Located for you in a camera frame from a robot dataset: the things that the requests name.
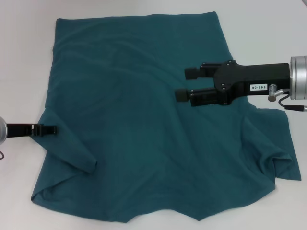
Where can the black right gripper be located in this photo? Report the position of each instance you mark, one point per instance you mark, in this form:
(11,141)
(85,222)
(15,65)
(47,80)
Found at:
(239,79)

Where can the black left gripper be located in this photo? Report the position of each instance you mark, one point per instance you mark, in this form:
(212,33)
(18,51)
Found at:
(21,130)

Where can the blue shirt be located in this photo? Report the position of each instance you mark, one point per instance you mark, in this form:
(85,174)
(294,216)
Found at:
(144,119)

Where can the silver right elbow connector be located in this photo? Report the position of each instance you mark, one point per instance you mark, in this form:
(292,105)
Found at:
(272,92)

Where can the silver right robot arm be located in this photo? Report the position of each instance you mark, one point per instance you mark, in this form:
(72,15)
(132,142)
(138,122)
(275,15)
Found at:
(298,76)

